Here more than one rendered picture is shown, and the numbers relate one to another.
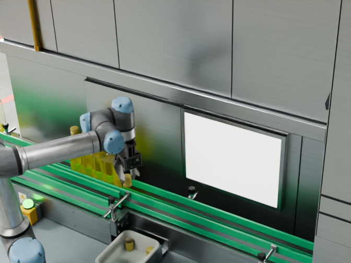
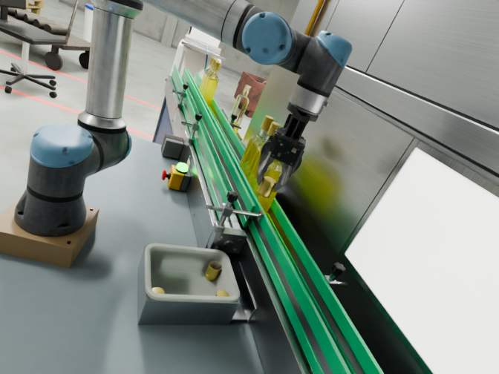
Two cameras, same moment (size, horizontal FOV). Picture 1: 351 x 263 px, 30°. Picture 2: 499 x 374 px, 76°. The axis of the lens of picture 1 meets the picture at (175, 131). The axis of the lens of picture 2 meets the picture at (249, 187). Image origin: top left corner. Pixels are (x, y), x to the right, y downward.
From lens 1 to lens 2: 1.83 m
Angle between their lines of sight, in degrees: 27
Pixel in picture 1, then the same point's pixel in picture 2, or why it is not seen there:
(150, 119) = (356, 147)
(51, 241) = (162, 208)
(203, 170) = (376, 257)
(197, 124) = (422, 175)
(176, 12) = not seen: outside the picture
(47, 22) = (328, 13)
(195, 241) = (282, 341)
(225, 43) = not seen: outside the picture
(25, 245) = (70, 133)
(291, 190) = not seen: outside the picture
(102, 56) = (356, 55)
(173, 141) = (364, 191)
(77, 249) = (169, 232)
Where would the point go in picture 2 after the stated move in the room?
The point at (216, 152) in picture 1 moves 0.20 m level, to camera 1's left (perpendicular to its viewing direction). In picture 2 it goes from (423, 239) to (338, 185)
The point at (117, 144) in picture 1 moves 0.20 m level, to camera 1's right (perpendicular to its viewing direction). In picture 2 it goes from (266, 37) to (382, 90)
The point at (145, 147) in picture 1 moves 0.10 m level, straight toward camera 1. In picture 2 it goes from (324, 187) to (310, 193)
